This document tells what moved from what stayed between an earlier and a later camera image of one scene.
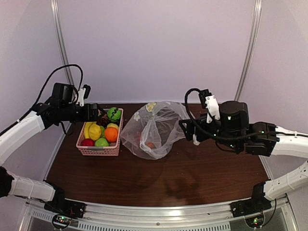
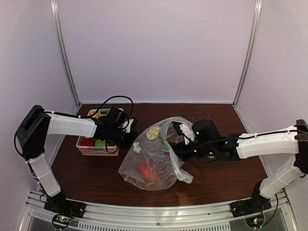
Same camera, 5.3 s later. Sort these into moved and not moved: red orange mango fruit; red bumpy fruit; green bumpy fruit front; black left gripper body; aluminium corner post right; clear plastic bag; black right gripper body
Moved: black left gripper body; clear plastic bag; red orange mango fruit; black right gripper body
Not moved: green bumpy fruit front; aluminium corner post right; red bumpy fruit
